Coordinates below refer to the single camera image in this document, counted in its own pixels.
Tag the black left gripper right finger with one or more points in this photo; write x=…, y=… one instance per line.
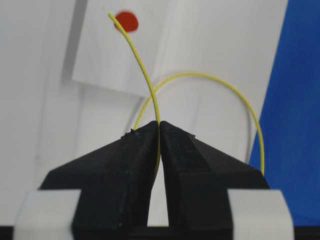
x=197, y=177

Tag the white work board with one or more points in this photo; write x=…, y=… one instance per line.
x=69, y=83

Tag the blue table cloth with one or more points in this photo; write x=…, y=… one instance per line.
x=290, y=115

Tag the red dot mark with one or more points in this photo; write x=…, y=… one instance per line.
x=128, y=20

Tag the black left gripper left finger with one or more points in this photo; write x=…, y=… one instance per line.
x=115, y=181

